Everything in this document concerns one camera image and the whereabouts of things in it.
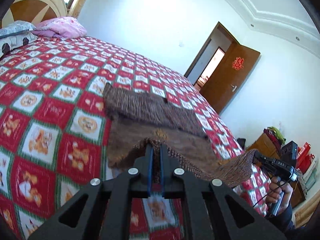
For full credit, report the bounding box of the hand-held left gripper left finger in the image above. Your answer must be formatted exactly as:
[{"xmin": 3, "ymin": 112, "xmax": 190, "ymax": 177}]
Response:
[{"xmin": 27, "ymin": 144, "xmax": 154, "ymax": 240}]

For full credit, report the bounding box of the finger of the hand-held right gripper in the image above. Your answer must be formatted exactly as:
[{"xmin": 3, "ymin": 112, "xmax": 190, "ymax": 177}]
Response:
[{"xmin": 253, "ymin": 152, "xmax": 269, "ymax": 167}]

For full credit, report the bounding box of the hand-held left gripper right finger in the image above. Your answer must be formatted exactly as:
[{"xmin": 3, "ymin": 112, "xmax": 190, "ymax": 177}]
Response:
[{"xmin": 159, "ymin": 144, "xmax": 288, "ymax": 240}]

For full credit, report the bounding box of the brown knitted sweater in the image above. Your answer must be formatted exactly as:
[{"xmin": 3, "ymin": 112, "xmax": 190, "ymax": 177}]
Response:
[{"xmin": 103, "ymin": 82, "xmax": 258, "ymax": 188}]

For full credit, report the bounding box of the person's right forearm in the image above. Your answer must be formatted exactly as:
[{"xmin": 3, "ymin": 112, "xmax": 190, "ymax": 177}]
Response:
[{"xmin": 269, "ymin": 204, "xmax": 303, "ymax": 240}]

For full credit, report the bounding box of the pile of clothes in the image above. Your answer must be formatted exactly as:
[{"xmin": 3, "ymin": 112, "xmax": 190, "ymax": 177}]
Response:
[{"xmin": 262, "ymin": 126, "xmax": 286, "ymax": 145}]

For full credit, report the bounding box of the person's right hand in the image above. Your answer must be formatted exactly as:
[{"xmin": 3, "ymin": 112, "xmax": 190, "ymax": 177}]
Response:
[{"xmin": 264, "ymin": 176, "xmax": 293, "ymax": 214}]

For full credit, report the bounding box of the wooden cabinet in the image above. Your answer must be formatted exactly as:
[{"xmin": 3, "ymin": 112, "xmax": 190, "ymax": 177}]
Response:
[{"xmin": 246, "ymin": 132, "xmax": 308, "ymax": 208}]

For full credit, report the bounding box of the black bag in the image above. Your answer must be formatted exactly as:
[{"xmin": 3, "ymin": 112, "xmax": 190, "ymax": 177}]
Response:
[{"xmin": 236, "ymin": 137, "xmax": 247, "ymax": 153}]

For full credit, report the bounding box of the red gift bag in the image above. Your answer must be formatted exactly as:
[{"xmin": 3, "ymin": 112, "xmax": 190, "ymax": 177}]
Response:
[
  {"xmin": 297, "ymin": 142, "xmax": 310, "ymax": 170},
  {"xmin": 304, "ymin": 152, "xmax": 316, "ymax": 174}
]

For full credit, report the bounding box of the pale green box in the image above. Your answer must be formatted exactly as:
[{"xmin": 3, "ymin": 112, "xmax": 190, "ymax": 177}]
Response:
[{"xmin": 301, "ymin": 166, "xmax": 319, "ymax": 192}]

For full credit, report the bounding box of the brown wooden door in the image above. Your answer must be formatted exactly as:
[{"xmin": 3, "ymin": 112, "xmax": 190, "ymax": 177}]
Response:
[{"xmin": 200, "ymin": 41, "xmax": 261, "ymax": 114}]

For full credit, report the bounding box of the red paper door decoration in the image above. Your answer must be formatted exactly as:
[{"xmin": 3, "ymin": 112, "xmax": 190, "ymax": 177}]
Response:
[{"xmin": 232, "ymin": 57, "xmax": 245, "ymax": 70}]

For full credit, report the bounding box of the red checkered printed bedspread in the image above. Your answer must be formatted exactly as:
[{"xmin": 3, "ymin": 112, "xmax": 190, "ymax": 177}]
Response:
[{"xmin": 0, "ymin": 35, "xmax": 270, "ymax": 240}]

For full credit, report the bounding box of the pink quilt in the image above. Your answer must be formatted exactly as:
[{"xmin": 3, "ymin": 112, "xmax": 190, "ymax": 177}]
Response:
[{"xmin": 32, "ymin": 17, "xmax": 88, "ymax": 39}]

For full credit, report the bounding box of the narrow yellow curtain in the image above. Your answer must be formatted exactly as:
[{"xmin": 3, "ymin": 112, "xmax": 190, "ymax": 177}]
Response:
[{"xmin": 68, "ymin": 0, "xmax": 88, "ymax": 19}]

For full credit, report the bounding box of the white pillow with dark print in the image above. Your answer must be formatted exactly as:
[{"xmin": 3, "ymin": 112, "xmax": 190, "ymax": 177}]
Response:
[{"xmin": 0, "ymin": 31, "xmax": 38, "ymax": 58}]

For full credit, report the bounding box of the grey floral pillow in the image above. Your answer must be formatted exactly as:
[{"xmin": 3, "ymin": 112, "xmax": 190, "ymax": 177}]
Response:
[{"xmin": 0, "ymin": 21, "xmax": 37, "ymax": 39}]

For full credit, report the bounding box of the cream wooden headboard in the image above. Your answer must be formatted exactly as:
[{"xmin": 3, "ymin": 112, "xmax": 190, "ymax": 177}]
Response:
[{"xmin": 1, "ymin": 0, "xmax": 68, "ymax": 29}]

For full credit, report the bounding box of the black cable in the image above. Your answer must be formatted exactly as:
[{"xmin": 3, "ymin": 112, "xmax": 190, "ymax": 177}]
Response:
[{"xmin": 252, "ymin": 180, "xmax": 288, "ymax": 208}]

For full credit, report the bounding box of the brown door frame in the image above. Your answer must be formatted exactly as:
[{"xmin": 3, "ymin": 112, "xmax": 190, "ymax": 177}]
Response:
[{"xmin": 184, "ymin": 21, "xmax": 237, "ymax": 85}]

